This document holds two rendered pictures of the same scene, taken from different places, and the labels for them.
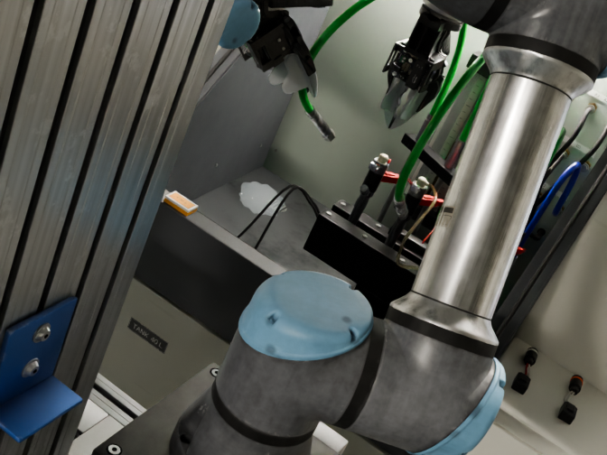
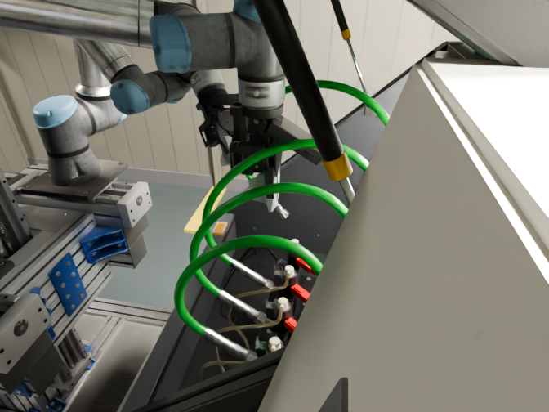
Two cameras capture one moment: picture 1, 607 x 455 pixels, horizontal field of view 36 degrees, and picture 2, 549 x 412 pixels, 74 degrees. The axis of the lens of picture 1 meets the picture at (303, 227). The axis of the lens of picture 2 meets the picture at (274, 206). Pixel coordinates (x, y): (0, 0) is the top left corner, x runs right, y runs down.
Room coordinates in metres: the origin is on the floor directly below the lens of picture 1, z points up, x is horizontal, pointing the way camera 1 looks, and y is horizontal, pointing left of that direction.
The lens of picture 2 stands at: (1.42, -0.65, 1.59)
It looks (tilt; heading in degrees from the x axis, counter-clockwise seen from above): 34 degrees down; 83
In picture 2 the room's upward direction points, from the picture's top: straight up
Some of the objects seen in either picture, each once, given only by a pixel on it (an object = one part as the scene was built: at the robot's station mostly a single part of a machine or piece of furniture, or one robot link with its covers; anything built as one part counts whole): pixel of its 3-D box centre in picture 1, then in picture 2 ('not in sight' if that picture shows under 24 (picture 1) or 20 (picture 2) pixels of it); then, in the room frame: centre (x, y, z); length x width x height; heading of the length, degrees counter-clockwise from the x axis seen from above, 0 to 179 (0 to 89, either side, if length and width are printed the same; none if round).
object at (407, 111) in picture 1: (405, 110); (260, 194); (1.46, -0.07, 1.23); 0.06 x 0.03 x 0.09; 163
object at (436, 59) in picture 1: (424, 48); (258, 137); (1.46, -0.05, 1.34); 0.09 x 0.08 x 0.12; 163
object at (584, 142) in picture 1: (563, 151); not in sight; (1.71, -0.38, 1.20); 0.13 x 0.03 x 0.31; 73
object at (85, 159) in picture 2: not in sight; (72, 159); (0.92, 0.43, 1.09); 0.15 x 0.15 x 0.10
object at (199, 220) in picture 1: (268, 313); (198, 307); (1.30, -0.01, 0.87); 0.62 x 0.04 x 0.16; 73
